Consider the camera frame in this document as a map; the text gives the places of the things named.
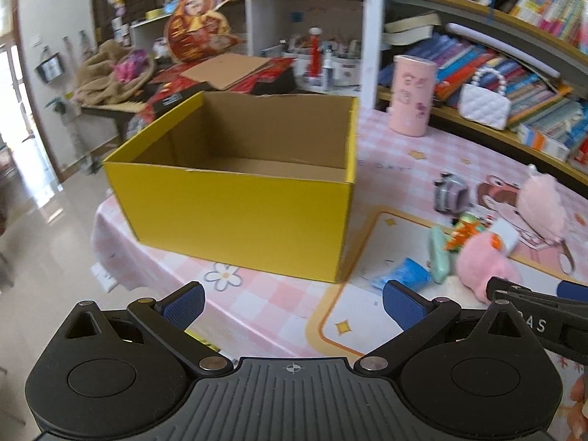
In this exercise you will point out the white charger block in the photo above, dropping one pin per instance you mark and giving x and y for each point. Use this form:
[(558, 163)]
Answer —
[(504, 236)]

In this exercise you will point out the pink checkered desk mat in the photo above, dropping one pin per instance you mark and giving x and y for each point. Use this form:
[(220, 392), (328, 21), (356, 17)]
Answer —
[(258, 314)]

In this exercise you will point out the small grey toy camera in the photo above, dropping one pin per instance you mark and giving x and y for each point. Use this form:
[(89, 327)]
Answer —
[(451, 194)]

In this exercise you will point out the red gold gift bag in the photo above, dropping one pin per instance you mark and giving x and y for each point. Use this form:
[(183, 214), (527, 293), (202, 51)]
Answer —
[(198, 30)]

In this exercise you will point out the white quilted pearl handbag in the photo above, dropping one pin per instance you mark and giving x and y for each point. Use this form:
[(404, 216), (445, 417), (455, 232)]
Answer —
[(485, 107)]

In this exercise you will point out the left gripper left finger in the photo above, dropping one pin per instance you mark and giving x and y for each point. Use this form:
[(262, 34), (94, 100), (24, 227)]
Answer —
[(164, 322)]

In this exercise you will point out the brown cardboard sheet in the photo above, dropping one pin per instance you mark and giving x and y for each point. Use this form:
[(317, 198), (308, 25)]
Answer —
[(225, 70)]

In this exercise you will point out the pink cylindrical cup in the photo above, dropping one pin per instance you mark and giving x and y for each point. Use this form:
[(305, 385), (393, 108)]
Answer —
[(413, 84)]

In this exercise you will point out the beige blanket pile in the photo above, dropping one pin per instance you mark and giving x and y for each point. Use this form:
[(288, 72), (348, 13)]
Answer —
[(113, 74)]

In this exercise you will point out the yellow cardboard box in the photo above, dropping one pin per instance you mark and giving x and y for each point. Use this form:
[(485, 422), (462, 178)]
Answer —
[(264, 183)]

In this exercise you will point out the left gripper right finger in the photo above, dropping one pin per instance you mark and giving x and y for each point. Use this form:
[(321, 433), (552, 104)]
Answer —
[(424, 323)]

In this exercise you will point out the blue wrapper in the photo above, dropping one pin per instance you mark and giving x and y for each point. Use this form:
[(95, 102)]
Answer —
[(408, 273)]

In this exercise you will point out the green frog toy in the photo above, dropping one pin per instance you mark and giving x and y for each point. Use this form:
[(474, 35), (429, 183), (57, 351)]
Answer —
[(466, 226)]

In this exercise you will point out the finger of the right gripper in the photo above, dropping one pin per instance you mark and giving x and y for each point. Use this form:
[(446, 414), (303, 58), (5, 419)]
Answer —
[(572, 291)]

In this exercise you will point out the mint green comb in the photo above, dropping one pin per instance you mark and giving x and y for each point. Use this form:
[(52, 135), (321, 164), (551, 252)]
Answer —
[(441, 260)]

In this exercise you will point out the pink plush toy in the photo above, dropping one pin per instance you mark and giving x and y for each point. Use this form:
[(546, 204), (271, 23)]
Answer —
[(540, 206)]

